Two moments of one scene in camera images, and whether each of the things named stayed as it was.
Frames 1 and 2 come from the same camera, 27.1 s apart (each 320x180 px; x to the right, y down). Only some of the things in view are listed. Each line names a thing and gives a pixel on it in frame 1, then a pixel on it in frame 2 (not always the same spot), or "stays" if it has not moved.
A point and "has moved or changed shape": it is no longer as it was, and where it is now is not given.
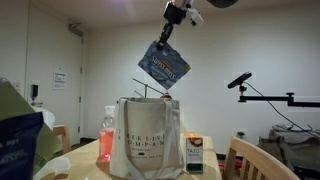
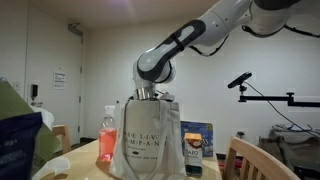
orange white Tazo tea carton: x=194 y=152 stays
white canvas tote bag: x=147 y=141 stays
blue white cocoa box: x=164 y=65 has moved or changed shape
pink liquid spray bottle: x=106 y=135 stays
